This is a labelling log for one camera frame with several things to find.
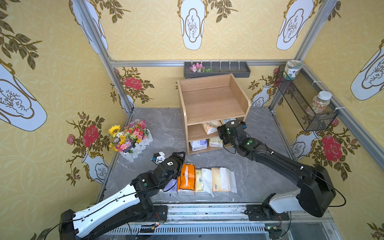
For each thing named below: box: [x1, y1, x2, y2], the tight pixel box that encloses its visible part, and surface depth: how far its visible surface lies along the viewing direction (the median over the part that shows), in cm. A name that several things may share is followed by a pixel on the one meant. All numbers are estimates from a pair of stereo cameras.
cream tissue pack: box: [200, 120, 221, 135], surface depth 84 cm
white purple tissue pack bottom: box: [190, 139, 208, 152], surface depth 94 cm
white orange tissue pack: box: [211, 167, 238, 193], surface depth 83 cm
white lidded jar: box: [282, 59, 303, 80], surface depth 87 cm
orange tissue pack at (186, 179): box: [177, 163, 196, 192], surface depth 80 cm
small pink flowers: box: [189, 62, 213, 73], surface depth 89 cm
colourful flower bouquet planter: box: [108, 119, 154, 163], surface depth 87 cm
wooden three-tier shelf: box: [177, 73, 251, 156], surface depth 84 cm
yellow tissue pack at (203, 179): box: [195, 168, 215, 198], surface depth 81 cm
